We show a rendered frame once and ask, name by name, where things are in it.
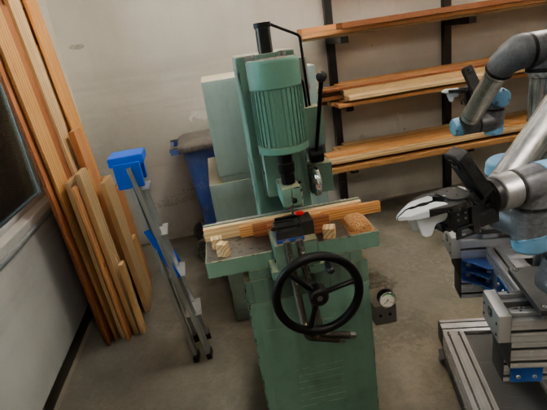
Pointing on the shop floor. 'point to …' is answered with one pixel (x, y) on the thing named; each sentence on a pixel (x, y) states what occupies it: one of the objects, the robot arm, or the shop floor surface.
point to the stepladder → (161, 246)
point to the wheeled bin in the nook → (198, 159)
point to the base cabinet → (317, 356)
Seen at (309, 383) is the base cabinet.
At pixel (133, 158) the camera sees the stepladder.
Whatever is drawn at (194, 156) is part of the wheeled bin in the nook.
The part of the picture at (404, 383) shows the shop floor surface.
